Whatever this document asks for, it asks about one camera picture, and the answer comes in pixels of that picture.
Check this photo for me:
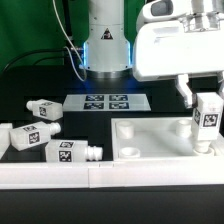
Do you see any white front fence bar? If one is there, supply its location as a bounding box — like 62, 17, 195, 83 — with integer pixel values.
0, 157, 224, 189

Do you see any white left fence bar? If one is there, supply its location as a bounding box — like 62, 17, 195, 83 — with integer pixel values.
0, 123, 13, 159

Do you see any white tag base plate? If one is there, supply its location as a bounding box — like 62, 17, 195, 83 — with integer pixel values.
63, 94, 151, 112

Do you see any white square tabletop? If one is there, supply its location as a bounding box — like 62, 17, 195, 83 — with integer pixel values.
111, 117, 224, 161

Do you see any black cable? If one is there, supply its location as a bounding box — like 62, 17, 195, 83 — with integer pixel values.
0, 48, 68, 76

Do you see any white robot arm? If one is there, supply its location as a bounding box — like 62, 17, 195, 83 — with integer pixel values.
84, 0, 224, 108

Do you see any white fence bar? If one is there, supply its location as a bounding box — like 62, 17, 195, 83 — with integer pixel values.
0, 157, 224, 189
0, 123, 13, 159

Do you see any white cable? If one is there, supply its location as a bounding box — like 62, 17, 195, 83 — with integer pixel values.
51, 0, 88, 82

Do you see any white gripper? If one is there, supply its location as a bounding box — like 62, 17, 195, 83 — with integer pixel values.
133, 0, 224, 108

